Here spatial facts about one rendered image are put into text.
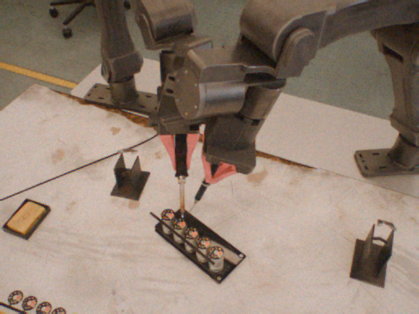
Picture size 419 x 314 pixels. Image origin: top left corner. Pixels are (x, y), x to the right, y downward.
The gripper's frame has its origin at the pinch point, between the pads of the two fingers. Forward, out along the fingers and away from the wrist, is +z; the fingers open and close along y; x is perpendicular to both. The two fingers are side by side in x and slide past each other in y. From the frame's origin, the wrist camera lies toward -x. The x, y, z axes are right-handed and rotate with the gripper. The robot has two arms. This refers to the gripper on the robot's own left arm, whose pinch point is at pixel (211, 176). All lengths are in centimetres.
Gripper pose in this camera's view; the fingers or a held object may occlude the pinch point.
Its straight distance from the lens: 62.4
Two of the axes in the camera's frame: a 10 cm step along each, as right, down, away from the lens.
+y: -0.6, 7.3, -6.8
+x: 9.5, 2.5, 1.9
